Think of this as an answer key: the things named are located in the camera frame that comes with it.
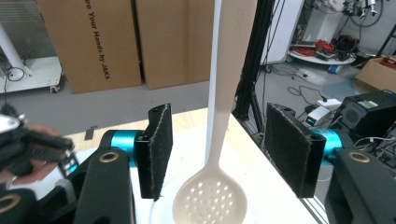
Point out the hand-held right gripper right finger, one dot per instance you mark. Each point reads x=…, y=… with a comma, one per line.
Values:
x=289, y=149

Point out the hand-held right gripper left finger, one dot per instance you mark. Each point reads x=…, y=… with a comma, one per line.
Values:
x=155, y=149

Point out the beige slotted spoon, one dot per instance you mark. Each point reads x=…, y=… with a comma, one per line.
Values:
x=208, y=199

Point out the black tape strip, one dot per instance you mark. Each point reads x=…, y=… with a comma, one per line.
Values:
x=90, y=133

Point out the white grid mat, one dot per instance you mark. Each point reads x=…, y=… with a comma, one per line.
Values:
x=190, y=149

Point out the white device with green display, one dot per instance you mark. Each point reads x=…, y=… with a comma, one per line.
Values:
x=317, y=117

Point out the white power strip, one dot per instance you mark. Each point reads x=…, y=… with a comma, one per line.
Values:
x=329, y=103

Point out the black computer tower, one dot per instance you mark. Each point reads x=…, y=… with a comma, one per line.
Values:
x=367, y=115

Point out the blue tape roll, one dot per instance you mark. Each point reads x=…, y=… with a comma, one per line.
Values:
x=335, y=69

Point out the white round table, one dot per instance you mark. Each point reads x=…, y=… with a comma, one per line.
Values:
x=320, y=59

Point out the large printed cardboard box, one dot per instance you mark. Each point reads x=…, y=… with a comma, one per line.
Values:
x=77, y=46

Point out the large plain cardboard box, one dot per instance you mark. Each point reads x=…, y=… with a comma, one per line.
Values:
x=174, y=40

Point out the open cardboard box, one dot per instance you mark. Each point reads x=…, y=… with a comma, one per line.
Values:
x=378, y=74

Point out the white upright board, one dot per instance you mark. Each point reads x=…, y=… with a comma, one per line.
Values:
x=288, y=28

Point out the black metal frame stand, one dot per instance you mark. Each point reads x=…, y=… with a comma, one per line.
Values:
x=253, y=62

